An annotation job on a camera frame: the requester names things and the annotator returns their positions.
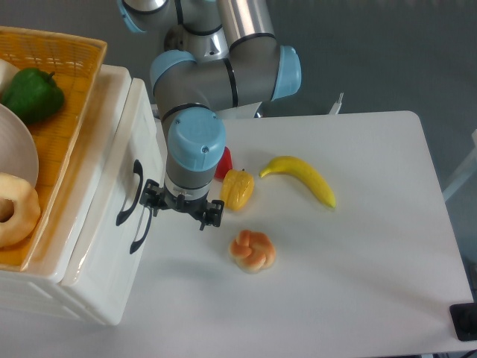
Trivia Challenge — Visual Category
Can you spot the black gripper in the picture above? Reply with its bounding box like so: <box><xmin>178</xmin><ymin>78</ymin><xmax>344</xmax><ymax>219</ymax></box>
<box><xmin>139</xmin><ymin>179</ymin><xmax>224</xmax><ymax>230</ymax></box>

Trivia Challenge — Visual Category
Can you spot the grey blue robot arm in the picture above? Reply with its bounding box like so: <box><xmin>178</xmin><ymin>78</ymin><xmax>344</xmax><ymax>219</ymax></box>
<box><xmin>118</xmin><ymin>1</ymin><xmax>302</xmax><ymax>227</ymax></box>

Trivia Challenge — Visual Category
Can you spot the white drawer cabinet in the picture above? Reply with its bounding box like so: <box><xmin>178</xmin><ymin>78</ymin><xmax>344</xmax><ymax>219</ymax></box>
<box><xmin>0</xmin><ymin>63</ymin><xmax>133</xmax><ymax>327</ymax></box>

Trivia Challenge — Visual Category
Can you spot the yellow toy bell pepper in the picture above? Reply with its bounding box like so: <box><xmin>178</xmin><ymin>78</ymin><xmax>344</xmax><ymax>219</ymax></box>
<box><xmin>220</xmin><ymin>169</ymin><xmax>254</xmax><ymax>211</ymax></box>

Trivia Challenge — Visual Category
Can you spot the red toy bell pepper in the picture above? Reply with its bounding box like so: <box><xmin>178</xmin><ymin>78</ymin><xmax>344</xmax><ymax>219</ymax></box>
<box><xmin>214</xmin><ymin>146</ymin><xmax>233</xmax><ymax>180</ymax></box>

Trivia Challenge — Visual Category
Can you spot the knotted toy bread roll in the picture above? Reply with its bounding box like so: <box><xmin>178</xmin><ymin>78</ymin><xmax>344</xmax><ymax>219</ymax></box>
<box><xmin>229</xmin><ymin>230</ymin><xmax>277</xmax><ymax>274</ymax></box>

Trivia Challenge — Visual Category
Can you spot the yellow toy banana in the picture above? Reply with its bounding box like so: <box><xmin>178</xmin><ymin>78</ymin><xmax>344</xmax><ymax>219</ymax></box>
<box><xmin>259</xmin><ymin>156</ymin><xmax>336</xmax><ymax>209</ymax></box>

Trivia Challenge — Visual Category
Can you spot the white plate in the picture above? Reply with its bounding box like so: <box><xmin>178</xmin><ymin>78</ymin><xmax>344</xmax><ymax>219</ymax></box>
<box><xmin>0</xmin><ymin>105</ymin><xmax>39</xmax><ymax>186</ymax></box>

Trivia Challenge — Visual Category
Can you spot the yellow woven basket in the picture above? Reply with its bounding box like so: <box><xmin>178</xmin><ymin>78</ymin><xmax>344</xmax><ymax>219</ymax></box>
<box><xmin>1</xmin><ymin>26</ymin><xmax>107</xmax><ymax>271</ymax></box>

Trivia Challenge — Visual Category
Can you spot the green toy bell pepper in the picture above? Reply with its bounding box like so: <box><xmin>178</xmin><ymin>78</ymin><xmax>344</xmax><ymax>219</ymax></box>
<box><xmin>1</xmin><ymin>67</ymin><xmax>65</xmax><ymax>125</ymax></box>

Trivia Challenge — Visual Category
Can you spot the white toy vegetable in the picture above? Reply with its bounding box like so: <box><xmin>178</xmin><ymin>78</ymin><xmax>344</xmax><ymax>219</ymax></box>
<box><xmin>0</xmin><ymin>59</ymin><xmax>20</xmax><ymax>95</ymax></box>

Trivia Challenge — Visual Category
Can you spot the black device at edge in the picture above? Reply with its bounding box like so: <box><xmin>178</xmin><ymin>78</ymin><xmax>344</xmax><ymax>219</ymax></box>
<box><xmin>449</xmin><ymin>303</ymin><xmax>476</xmax><ymax>342</ymax></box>

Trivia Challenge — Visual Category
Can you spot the toy bagel ring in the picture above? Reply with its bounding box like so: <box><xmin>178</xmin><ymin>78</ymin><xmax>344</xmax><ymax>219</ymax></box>
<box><xmin>0</xmin><ymin>172</ymin><xmax>42</xmax><ymax>248</ymax></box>

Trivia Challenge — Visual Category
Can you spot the white frame at right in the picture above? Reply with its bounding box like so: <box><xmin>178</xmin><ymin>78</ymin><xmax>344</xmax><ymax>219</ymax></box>
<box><xmin>442</xmin><ymin>130</ymin><xmax>476</xmax><ymax>201</ymax></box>

